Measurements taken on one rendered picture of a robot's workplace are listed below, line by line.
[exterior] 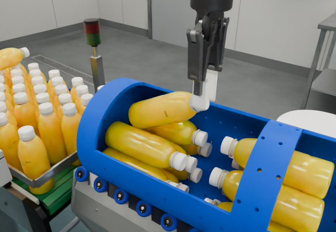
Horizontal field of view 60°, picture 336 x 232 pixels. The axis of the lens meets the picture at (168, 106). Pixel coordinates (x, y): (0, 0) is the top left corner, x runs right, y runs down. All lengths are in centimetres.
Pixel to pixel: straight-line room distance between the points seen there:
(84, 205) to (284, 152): 61
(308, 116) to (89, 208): 76
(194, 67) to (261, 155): 20
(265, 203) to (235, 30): 383
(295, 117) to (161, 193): 59
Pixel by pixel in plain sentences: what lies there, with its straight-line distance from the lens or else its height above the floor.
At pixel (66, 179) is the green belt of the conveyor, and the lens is 99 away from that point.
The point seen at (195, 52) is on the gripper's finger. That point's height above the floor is 138.
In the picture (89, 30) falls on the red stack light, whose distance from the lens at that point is 128.
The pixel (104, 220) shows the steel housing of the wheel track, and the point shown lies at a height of 86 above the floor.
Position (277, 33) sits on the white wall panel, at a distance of 405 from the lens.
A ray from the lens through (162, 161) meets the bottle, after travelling 67.
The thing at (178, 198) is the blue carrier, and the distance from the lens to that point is 61.
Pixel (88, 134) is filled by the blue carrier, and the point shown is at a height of 116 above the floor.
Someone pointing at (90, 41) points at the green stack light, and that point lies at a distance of 129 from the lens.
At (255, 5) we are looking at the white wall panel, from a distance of 410.
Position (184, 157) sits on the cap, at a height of 113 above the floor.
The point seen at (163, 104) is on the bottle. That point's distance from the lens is 65.
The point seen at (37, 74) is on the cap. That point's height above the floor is 111.
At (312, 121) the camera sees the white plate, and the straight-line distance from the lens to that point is 106.
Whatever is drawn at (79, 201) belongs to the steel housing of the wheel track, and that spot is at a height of 88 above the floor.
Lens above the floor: 156
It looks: 30 degrees down
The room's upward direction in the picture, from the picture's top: straight up
